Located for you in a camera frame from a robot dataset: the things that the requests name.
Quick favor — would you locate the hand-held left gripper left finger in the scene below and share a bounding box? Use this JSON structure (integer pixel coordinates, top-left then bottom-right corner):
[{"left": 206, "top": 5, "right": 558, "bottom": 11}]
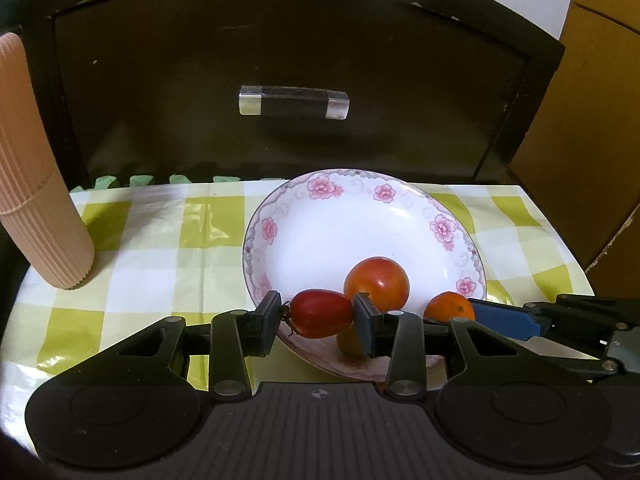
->
[{"left": 102, "top": 290, "right": 283, "bottom": 402}]

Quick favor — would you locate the brown wooden door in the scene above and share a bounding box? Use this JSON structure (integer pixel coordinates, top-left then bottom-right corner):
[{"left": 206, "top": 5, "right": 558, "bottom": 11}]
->
[{"left": 507, "top": 0, "right": 640, "bottom": 273}]

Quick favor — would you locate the green checked tablecloth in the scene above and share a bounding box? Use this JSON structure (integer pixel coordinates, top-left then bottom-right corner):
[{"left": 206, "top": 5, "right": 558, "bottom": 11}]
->
[{"left": 0, "top": 180, "right": 596, "bottom": 441}]

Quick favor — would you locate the clear-ended drawer handle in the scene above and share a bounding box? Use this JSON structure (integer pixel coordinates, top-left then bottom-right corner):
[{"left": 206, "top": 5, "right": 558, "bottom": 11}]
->
[{"left": 238, "top": 85, "right": 349, "bottom": 121}]

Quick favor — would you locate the green foam mat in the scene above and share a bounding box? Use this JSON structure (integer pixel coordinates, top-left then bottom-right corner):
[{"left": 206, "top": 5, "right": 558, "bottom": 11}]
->
[{"left": 90, "top": 174, "right": 286, "bottom": 190}]

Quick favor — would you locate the red oblong cherry tomato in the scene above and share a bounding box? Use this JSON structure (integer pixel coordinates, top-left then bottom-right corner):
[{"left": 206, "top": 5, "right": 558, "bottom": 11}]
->
[{"left": 281, "top": 288, "right": 355, "bottom": 338}]

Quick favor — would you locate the floral white plate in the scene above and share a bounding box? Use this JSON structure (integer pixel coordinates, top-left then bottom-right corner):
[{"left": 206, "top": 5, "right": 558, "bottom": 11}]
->
[{"left": 242, "top": 169, "right": 487, "bottom": 381}]

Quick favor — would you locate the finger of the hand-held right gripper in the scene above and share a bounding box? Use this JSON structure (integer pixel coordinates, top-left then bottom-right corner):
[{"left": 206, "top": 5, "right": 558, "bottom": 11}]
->
[
  {"left": 537, "top": 352, "right": 621, "bottom": 382},
  {"left": 469, "top": 294, "right": 640, "bottom": 345}
]

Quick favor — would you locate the peach corrugated cardboard roll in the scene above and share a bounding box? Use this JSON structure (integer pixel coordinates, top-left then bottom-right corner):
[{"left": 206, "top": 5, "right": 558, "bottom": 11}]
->
[{"left": 0, "top": 32, "right": 96, "bottom": 290}]

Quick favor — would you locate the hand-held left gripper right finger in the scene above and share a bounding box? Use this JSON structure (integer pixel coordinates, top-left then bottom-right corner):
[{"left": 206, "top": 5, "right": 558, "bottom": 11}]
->
[{"left": 351, "top": 292, "right": 543, "bottom": 402}]

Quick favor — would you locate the large orange-red tomato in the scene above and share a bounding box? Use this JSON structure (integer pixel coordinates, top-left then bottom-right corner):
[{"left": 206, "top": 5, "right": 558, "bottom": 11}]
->
[{"left": 343, "top": 256, "right": 411, "bottom": 312}]

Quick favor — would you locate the yellow cherry tomato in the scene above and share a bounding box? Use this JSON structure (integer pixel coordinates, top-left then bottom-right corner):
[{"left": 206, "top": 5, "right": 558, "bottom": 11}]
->
[{"left": 336, "top": 324, "right": 368, "bottom": 358}]

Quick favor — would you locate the small orange cherry tomato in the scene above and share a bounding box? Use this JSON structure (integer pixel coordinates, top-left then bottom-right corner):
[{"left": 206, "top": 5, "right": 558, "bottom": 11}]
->
[{"left": 423, "top": 291, "right": 476, "bottom": 324}]

